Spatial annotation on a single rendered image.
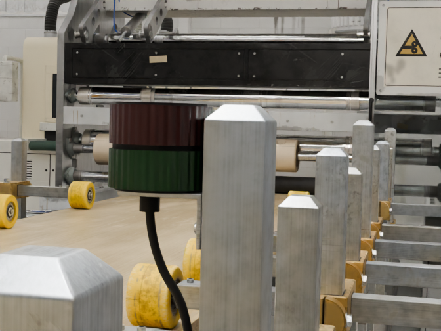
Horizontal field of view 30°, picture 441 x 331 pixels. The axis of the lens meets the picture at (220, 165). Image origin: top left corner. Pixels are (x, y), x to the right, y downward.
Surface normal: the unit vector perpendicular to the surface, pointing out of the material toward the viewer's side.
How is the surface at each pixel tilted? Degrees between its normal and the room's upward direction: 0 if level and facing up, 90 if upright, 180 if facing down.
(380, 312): 90
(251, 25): 90
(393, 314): 90
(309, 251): 90
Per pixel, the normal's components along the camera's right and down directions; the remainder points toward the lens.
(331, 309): -0.24, 0.04
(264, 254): 0.97, 0.04
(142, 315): -0.23, 0.46
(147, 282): -0.18, -0.57
